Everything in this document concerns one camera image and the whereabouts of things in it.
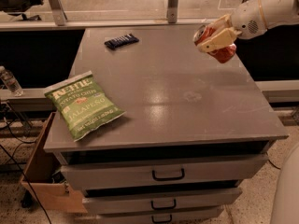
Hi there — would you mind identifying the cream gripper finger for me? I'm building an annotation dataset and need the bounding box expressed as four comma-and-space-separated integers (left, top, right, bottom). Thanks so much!
195, 27, 238, 53
208, 14, 232, 31

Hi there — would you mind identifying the red crushed coke can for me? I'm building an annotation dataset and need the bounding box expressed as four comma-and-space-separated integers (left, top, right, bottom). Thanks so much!
193, 25, 236, 63

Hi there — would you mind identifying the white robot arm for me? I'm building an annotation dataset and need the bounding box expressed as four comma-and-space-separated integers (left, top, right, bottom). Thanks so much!
193, 0, 299, 224

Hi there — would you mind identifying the grey drawer cabinet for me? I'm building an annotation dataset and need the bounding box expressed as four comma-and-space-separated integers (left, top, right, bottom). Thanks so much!
43, 24, 290, 224

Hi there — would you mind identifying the dark blue snack bar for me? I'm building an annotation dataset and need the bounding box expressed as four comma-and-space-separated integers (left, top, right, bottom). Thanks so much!
105, 34, 139, 50

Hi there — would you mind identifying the green jalapeno chip bag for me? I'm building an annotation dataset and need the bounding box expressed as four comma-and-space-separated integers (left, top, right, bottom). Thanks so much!
44, 71, 124, 142

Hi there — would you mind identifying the top grey drawer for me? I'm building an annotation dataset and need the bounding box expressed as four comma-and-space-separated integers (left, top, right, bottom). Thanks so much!
61, 154, 268, 190

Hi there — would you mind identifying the grey drawer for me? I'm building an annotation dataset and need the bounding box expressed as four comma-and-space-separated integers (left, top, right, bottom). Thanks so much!
82, 188, 242, 215
96, 206, 223, 224
61, 154, 268, 190

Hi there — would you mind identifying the middle grey drawer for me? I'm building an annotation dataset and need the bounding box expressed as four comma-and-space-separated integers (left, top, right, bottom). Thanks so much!
82, 188, 242, 215

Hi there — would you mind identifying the bottom grey drawer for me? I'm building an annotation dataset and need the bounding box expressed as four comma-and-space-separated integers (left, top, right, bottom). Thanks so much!
96, 206, 223, 224

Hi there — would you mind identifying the clear plastic water bottle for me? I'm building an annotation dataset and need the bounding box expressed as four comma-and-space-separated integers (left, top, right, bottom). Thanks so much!
0, 66, 23, 96

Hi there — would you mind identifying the brown cardboard box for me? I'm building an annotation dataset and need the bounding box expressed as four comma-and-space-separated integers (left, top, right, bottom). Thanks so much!
20, 113, 86, 213

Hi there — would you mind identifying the black floor cable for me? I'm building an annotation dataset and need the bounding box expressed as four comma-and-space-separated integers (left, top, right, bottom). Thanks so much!
0, 101, 53, 224

